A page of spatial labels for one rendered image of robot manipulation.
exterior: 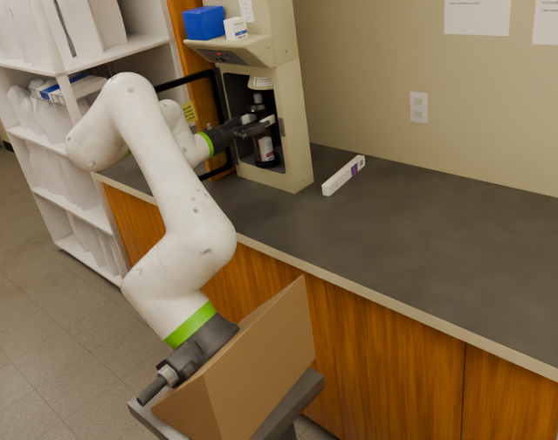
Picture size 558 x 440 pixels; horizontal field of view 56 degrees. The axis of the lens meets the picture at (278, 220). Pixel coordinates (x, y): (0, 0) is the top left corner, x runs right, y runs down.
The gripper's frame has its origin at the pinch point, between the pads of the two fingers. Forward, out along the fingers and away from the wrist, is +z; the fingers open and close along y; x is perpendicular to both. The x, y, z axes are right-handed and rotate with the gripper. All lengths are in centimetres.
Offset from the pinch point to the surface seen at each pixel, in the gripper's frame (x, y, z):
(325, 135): 23.6, 6.7, 41.3
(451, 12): -28, -52, 41
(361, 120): 13.2, -13.8, 41.4
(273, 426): 27, -79, -78
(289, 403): 27, -78, -72
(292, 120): -0.8, -14.0, 2.1
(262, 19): -35.0, -10.8, -1.7
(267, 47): -27.2, -14.1, -4.3
